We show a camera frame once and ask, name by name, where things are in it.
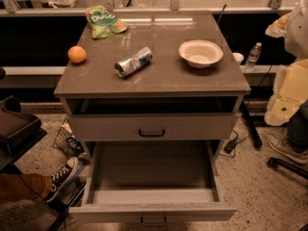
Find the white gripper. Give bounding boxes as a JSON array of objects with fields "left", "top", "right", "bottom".
[{"left": 264, "top": 60, "right": 308, "bottom": 126}]

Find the orange fruit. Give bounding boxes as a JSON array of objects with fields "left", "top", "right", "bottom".
[{"left": 67, "top": 46, "right": 87, "bottom": 64}]

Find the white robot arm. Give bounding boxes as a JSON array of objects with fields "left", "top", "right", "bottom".
[{"left": 264, "top": 0, "right": 308, "bottom": 126}]

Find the grey drawer cabinet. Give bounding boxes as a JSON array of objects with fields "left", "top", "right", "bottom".
[{"left": 53, "top": 10, "right": 252, "bottom": 225}]

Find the open bottom drawer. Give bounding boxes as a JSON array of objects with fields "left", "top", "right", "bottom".
[{"left": 70, "top": 141, "right": 236, "bottom": 226}]

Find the clear water bottle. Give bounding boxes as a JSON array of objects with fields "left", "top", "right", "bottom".
[{"left": 244, "top": 42, "right": 262, "bottom": 72}]

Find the grey sneaker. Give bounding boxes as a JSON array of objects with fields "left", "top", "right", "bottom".
[{"left": 267, "top": 134, "right": 308, "bottom": 165}]

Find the small white cup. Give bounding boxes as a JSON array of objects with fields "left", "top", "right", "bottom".
[{"left": 233, "top": 52, "right": 244, "bottom": 64}]

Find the black chair leg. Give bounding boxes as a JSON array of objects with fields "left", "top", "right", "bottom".
[{"left": 268, "top": 157, "right": 308, "bottom": 180}]

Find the black power adapter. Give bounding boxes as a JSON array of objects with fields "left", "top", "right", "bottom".
[{"left": 223, "top": 140, "right": 237, "bottom": 153}]

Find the white paper bowl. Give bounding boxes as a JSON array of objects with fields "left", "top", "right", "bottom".
[{"left": 178, "top": 39, "right": 223, "bottom": 68}]

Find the silver drink can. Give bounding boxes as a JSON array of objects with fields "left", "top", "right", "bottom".
[{"left": 115, "top": 47, "right": 153, "bottom": 78}]

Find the green chip bag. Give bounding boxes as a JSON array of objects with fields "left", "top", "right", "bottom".
[{"left": 86, "top": 6, "right": 129, "bottom": 39}]

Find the black and white sneaker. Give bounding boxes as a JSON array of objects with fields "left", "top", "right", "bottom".
[{"left": 44, "top": 157, "right": 79, "bottom": 202}]

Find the dark brown chair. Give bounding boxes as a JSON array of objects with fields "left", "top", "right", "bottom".
[{"left": 0, "top": 96, "right": 46, "bottom": 173}]

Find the brown trouser leg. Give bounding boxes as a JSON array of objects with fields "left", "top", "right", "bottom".
[{"left": 0, "top": 173, "right": 52, "bottom": 202}]

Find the wire basket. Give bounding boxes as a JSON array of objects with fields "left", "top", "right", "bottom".
[{"left": 53, "top": 121, "right": 85, "bottom": 158}]

